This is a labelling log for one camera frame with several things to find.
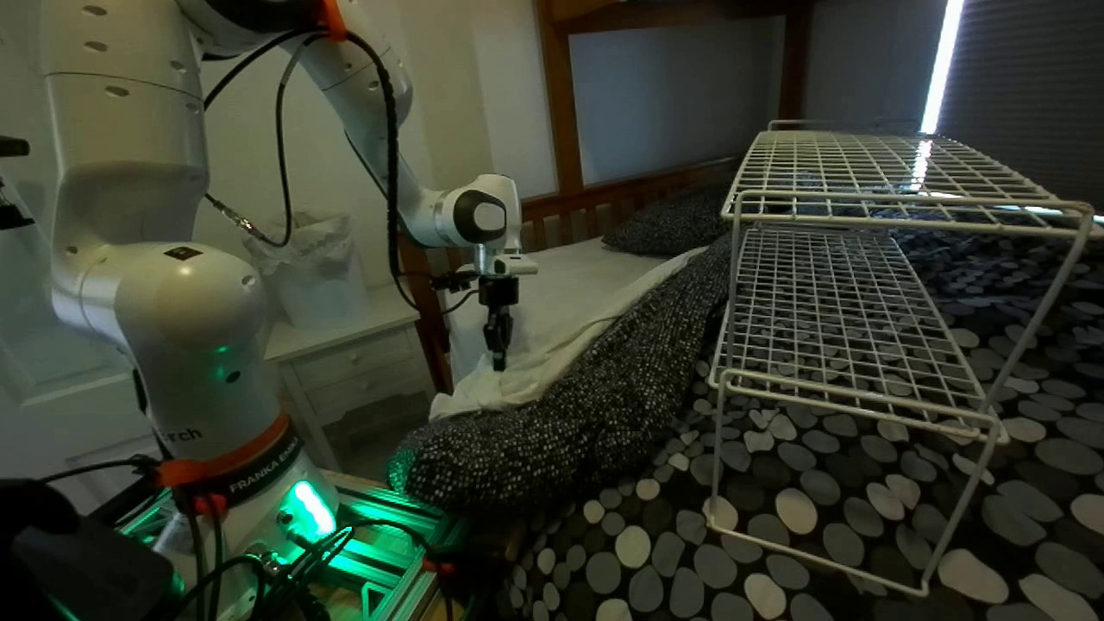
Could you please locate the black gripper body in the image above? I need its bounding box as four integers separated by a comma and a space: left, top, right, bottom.
476, 274, 526, 324

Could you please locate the white bedsheet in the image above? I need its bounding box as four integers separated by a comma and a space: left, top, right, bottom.
427, 246, 707, 426

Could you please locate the white covered mattress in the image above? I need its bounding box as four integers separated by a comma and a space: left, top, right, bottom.
446, 236, 684, 385

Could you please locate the white nightstand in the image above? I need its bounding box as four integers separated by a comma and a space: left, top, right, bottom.
258, 299, 437, 467

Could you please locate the dark speckled pillow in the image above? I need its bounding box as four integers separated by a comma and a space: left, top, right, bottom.
599, 182, 736, 258

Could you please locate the white plastic bin bag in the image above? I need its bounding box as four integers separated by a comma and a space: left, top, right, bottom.
240, 210, 374, 332

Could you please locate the black pebble pattern duvet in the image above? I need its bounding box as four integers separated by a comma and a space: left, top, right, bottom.
385, 205, 1104, 621

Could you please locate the black box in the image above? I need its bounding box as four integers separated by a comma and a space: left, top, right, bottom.
0, 481, 181, 621

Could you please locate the dark window blind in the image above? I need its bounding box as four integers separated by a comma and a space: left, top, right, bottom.
802, 0, 1104, 215

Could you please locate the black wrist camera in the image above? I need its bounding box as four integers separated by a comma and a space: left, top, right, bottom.
434, 252, 541, 294

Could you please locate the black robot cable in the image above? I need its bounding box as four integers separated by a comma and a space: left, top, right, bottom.
338, 26, 424, 317
196, 24, 312, 252

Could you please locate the wooden bunk bed frame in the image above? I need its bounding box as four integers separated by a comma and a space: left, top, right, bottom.
394, 0, 820, 399

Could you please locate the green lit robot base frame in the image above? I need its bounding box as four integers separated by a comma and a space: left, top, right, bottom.
112, 453, 470, 621

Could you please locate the white wire shelf rack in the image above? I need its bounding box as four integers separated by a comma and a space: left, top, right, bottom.
699, 116, 1098, 600

